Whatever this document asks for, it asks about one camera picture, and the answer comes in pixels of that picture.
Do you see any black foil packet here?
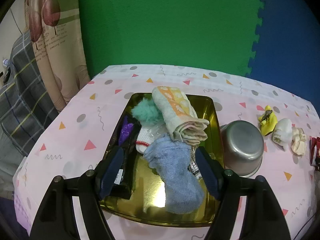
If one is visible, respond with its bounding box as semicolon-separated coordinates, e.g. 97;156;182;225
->
109;115;141;200

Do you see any light blue fluffy sock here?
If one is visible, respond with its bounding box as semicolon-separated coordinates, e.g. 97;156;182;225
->
143;133;204;215

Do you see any white fluffy sock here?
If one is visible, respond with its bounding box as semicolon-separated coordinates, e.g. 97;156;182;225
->
272;118;292;151

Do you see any red trimmed sleep mask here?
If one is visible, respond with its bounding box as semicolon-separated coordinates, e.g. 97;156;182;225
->
310;137;320;171

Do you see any purple plastic packet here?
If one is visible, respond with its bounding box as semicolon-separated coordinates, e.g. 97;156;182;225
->
118;116;134;146

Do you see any white knit sock red stripe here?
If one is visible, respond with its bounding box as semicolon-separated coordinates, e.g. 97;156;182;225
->
136;126;155;154

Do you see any orange green towel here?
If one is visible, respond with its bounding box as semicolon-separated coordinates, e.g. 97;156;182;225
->
152;86;209;146

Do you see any teal fluffy pompom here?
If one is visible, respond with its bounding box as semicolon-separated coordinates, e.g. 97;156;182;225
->
131;98;163;126

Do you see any pink patterned tablecloth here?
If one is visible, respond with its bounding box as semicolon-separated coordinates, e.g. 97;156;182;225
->
14;64;319;239

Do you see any stainless steel pot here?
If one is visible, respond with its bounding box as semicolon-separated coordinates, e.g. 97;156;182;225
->
220;120;264;178

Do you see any cream small sock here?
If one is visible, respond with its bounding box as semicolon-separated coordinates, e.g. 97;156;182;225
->
291;127;306;155

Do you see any gold rectangular tin box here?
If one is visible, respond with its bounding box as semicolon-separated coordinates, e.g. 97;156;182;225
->
100;95;223;228

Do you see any grey plaid sofa cover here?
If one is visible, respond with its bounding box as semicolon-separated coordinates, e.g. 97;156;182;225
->
1;31;58;156

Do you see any beige floral curtain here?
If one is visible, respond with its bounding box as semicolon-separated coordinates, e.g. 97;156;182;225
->
24;0;91;111

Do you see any blue foam wall mat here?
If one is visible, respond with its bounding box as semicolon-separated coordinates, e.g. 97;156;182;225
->
247;0;319;109

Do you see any green foam wall mat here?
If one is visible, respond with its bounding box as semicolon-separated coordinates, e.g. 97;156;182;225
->
79;0;263;76

